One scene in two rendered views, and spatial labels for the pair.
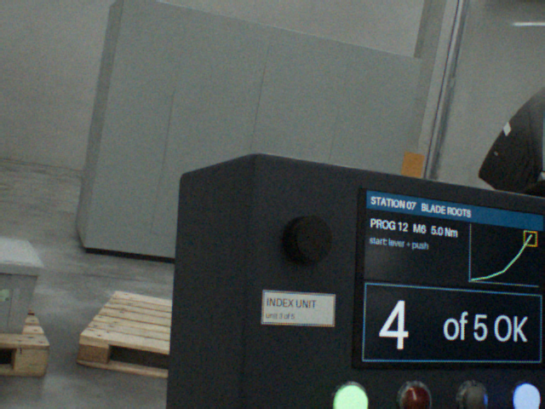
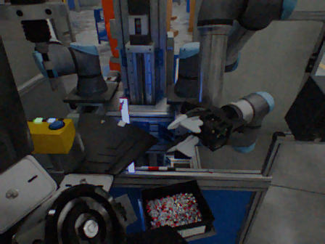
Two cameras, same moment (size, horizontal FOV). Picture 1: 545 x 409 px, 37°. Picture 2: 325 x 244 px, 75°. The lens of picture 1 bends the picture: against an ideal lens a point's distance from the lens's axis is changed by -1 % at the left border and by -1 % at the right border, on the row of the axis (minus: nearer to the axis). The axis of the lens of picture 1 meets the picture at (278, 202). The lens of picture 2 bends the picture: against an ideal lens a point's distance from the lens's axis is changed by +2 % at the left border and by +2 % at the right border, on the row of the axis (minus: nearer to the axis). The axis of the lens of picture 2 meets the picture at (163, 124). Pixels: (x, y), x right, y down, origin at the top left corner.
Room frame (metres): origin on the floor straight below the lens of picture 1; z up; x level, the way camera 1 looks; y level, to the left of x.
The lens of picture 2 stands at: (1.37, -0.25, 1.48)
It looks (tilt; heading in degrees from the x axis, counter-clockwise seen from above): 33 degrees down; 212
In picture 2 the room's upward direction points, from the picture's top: straight up
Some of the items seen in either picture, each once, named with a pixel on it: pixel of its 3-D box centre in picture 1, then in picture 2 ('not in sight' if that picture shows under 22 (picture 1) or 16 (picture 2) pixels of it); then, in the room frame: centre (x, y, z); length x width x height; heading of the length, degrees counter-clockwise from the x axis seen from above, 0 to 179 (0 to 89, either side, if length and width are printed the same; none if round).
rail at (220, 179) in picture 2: not in sight; (157, 177); (0.87, -0.59, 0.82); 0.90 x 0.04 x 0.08; 120
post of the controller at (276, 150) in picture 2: not in sight; (272, 155); (0.65, -0.22, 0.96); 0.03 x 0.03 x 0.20; 30
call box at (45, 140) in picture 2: not in sight; (48, 136); (1.07, -0.93, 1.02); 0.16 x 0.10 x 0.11; 120
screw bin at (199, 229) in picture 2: not in sight; (174, 209); (0.98, -0.45, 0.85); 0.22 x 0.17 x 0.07; 135
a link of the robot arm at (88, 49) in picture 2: not in sight; (84, 57); (0.72, -1.09, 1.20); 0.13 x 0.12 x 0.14; 159
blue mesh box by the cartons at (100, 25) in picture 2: not in sight; (117, 25); (-4.16, -5.54, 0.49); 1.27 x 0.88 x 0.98; 18
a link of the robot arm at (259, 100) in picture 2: not in sight; (252, 107); (0.75, -0.32, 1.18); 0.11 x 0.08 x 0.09; 157
